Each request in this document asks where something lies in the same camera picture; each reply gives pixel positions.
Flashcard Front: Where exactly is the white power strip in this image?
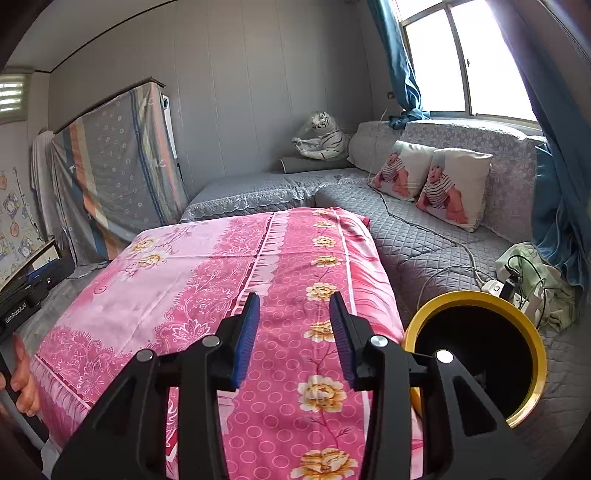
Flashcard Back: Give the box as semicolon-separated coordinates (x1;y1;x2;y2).
480;277;543;319

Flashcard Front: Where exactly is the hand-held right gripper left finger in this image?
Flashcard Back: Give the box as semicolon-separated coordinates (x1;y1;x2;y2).
51;292;260;480

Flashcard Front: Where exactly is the cartoon wall sticker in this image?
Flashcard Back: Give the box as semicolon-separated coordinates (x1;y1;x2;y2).
0;171;47;282

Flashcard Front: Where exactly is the black charger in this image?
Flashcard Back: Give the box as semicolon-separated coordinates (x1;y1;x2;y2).
501;265;522;298

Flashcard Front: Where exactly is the light green cloth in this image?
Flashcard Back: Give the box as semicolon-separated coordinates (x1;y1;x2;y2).
495;242;578;330

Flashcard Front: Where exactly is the grey quilted sofa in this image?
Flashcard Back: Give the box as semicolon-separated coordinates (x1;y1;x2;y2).
178;119;591;480

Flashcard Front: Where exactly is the grey window blind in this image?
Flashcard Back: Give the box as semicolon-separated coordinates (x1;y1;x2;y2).
0;69;34;124

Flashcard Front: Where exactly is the grey bolster pillow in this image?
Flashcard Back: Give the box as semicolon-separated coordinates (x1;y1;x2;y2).
279;156;352;175

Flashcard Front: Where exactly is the white cable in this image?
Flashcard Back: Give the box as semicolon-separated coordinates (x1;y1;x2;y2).
367;108;497;315

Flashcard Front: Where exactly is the person's left hand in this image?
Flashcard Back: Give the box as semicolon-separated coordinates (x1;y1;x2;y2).
0;336;41;415

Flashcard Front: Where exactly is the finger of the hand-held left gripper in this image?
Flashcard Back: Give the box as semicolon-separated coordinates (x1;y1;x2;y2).
25;256;77;291

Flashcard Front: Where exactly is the blue curtain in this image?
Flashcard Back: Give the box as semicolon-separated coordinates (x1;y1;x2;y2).
489;0;591;291
367;0;430;131

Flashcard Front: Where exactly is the sliding glass window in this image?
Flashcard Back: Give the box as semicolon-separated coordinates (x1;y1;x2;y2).
394;0;541;121

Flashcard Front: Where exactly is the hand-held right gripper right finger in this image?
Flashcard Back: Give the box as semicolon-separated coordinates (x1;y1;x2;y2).
329;291;539;480

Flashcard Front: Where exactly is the baby print pillow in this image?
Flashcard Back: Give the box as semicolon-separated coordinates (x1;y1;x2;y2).
416;148;494;233
368;140;435;201

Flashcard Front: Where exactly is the pink floral blanket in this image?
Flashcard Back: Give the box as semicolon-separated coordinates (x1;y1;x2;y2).
30;207;426;480

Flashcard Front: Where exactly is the white hanging cloth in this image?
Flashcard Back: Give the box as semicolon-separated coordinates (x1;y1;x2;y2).
30;130;61;241

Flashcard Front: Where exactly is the yellow round bin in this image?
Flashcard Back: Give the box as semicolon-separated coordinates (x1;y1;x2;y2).
401;291;549;430

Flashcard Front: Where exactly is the striped cloth covered furniture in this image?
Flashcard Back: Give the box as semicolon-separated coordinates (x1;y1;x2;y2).
51;78;190;266

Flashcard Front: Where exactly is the white tiger plush toy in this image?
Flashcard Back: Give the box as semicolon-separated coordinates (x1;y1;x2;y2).
291;111;352;161

